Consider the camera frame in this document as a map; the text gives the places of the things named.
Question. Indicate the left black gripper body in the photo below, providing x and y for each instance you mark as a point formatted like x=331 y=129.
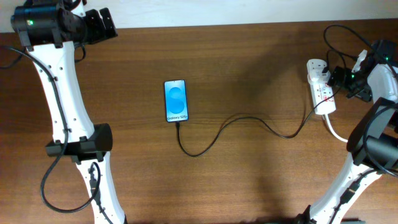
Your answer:
x=96 y=31

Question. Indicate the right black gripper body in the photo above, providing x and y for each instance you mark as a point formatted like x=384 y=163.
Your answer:
x=337 y=78

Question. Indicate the blue screen smartphone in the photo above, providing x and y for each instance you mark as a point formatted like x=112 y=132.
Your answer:
x=176 y=108

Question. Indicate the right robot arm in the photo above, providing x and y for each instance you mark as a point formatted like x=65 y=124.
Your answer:
x=371 y=152

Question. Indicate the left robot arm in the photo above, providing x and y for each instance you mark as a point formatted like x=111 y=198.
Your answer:
x=50 y=32

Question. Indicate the white USB charger plug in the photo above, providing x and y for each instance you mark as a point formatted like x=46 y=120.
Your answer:
x=317 y=76

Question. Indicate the white power strip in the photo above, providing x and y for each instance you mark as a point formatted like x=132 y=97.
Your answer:
x=322 y=98

